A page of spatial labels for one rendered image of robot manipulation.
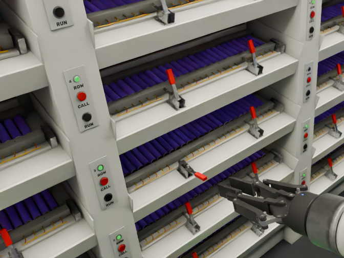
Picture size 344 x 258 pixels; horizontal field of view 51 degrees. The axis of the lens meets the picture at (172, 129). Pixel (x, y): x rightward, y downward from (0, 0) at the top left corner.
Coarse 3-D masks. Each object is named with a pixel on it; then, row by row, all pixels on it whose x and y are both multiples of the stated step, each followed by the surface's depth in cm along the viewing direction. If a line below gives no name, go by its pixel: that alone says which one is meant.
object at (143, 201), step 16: (256, 96) 120; (272, 96) 116; (288, 112) 113; (272, 128) 108; (288, 128) 112; (208, 144) 101; (224, 144) 102; (240, 144) 102; (256, 144) 104; (192, 160) 96; (208, 160) 97; (224, 160) 97; (240, 160) 103; (176, 176) 92; (192, 176) 92; (208, 176) 96; (144, 192) 87; (160, 192) 88; (176, 192) 90; (144, 208) 85
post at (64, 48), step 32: (32, 0) 56; (64, 32) 61; (64, 64) 62; (96, 64) 66; (64, 96) 64; (96, 96) 68; (64, 128) 66; (96, 128) 70; (96, 192) 75; (96, 224) 78; (128, 224) 83; (96, 256) 88
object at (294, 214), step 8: (304, 192) 62; (288, 200) 66; (296, 200) 61; (304, 200) 60; (312, 200) 59; (272, 208) 65; (280, 208) 64; (288, 208) 63; (296, 208) 60; (304, 208) 59; (280, 216) 62; (288, 216) 61; (296, 216) 60; (304, 216) 59; (288, 224) 62; (296, 224) 60; (304, 224) 59; (296, 232) 62; (304, 232) 59
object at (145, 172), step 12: (264, 108) 111; (240, 120) 106; (216, 132) 102; (228, 132) 104; (192, 144) 98; (204, 144) 100; (168, 156) 94; (180, 156) 95; (144, 168) 90; (156, 168) 91; (132, 180) 87
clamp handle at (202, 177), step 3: (186, 168) 91; (189, 168) 91; (189, 171) 90; (192, 171) 89; (195, 171) 89; (195, 174) 88; (198, 174) 88; (201, 174) 87; (198, 177) 87; (201, 177) 86; (204, 177) 86; (204, 180) 86
